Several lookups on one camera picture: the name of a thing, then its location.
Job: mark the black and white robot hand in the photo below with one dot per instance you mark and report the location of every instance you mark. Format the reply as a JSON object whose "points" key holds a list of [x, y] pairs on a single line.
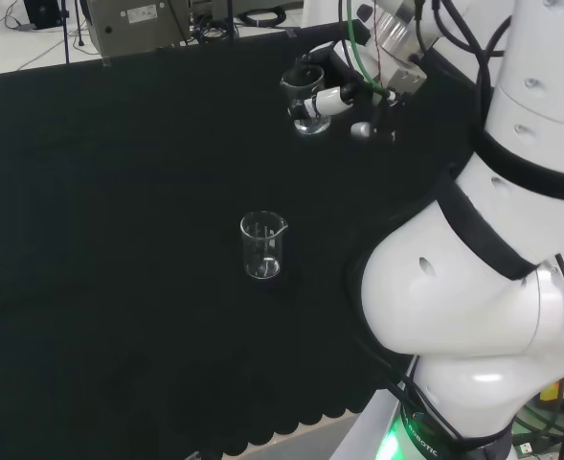
{"points": [[339, 98]]}

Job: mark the small clear glass beaker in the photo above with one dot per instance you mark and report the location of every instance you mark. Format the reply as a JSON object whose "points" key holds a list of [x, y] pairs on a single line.
{"points": [[297, 84]]}

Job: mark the clear glass beaker with spout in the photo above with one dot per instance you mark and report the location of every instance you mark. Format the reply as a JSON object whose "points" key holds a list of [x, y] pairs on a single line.
{"points": [[261, 249]]}

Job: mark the grey metal equipment box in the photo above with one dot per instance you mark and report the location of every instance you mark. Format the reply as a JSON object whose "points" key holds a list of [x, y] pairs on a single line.
{"points": [[133, 24]]}

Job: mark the black bench cloth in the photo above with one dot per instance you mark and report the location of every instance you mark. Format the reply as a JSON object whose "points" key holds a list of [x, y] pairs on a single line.
{"points": [[119, 239]]}

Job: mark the black tripod leg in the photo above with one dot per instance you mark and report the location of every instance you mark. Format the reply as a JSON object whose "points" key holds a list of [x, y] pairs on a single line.
{"points": [[65, 29]]}

